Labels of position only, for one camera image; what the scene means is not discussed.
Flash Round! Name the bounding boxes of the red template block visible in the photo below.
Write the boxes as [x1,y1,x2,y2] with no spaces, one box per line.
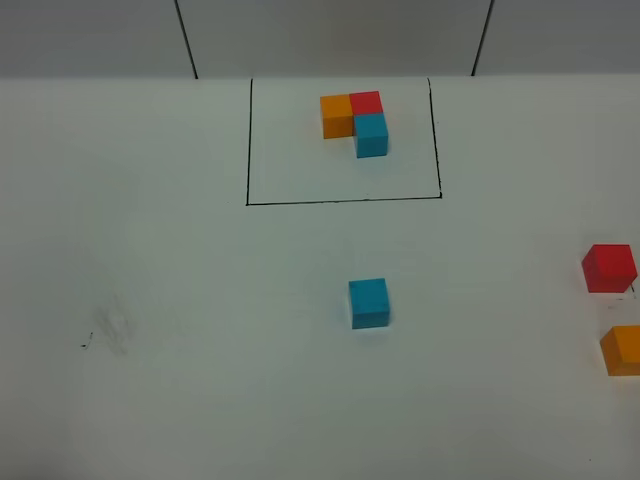
[349,91,384,116]

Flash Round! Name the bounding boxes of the orange template block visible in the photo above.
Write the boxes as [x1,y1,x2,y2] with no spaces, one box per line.
[320,94,354,139]

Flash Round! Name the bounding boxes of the blue template block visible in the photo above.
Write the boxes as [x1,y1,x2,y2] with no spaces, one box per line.
[354,113,389,158]

